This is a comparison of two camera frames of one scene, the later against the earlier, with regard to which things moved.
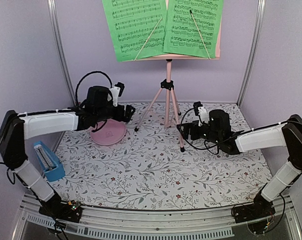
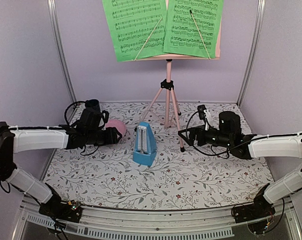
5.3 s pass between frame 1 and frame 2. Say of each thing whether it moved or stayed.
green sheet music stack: stayed
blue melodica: moved
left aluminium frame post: stayed
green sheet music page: stayed
